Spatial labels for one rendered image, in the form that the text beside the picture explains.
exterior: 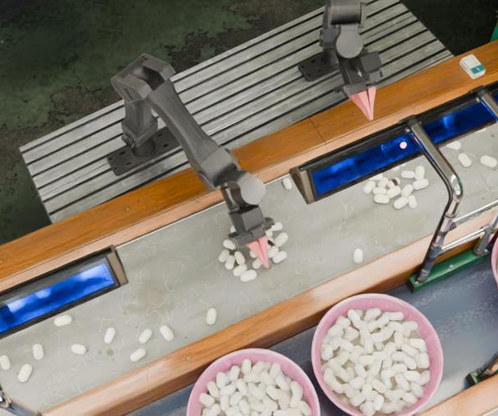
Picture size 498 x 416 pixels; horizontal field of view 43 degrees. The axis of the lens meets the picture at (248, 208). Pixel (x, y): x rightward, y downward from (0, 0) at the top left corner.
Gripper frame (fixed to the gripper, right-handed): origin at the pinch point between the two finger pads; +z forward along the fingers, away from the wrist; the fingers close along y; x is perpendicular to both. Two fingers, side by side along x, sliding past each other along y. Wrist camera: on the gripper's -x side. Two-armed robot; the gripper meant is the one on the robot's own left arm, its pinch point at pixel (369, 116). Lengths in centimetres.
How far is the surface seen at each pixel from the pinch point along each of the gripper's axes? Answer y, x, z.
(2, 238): -111, 108, 5
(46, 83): -75, 151, -45
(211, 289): -50, -3, 22
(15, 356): -95, -1, 19
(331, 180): -23.3, -31.4, 3.3
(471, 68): 33.7, 9.3, 0.0
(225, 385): -56, -17, 38
